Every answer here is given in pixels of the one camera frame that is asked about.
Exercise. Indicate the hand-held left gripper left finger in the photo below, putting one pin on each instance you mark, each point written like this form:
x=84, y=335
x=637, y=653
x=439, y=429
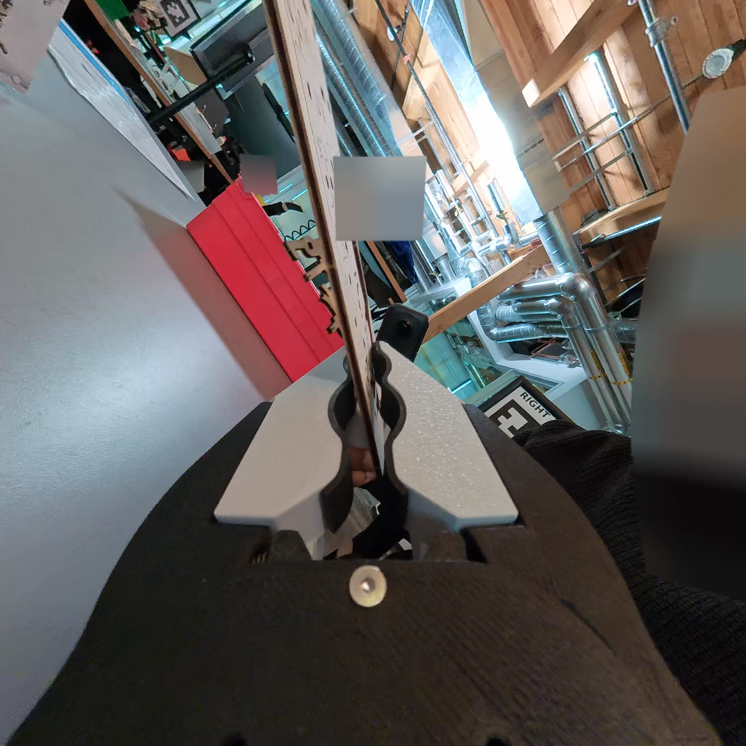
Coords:
x=280, y=460

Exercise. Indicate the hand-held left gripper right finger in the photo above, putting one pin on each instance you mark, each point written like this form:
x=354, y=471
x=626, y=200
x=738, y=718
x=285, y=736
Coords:
x=449, y=460

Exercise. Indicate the punched-out wooden puzzle sheet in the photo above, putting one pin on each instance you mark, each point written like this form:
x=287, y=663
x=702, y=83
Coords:
x=309, y=250

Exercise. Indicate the person's right forearm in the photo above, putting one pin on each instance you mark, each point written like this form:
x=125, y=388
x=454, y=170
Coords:
x=612, y=513

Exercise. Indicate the bundle of metal pipes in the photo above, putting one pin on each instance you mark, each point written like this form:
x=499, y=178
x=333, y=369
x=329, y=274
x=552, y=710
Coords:
x=559, y=303

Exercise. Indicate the red plastic bin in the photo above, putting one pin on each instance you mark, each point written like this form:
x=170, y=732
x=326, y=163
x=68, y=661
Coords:
x=256, y=280

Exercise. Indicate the black pole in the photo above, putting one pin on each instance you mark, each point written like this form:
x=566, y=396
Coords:
x=198, y=87

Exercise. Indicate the black box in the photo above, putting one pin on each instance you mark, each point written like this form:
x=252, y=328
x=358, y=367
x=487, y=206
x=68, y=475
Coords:
x=227, y=49

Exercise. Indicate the white paper sheet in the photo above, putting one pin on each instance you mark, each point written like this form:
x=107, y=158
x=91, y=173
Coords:
x=116, y=116

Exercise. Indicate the round ceiling lamp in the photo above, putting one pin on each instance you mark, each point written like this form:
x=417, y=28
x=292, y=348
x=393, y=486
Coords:
x=718, y=63

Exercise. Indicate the spiral metal duct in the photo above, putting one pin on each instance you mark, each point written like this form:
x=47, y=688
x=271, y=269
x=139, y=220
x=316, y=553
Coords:
x=355, y=76

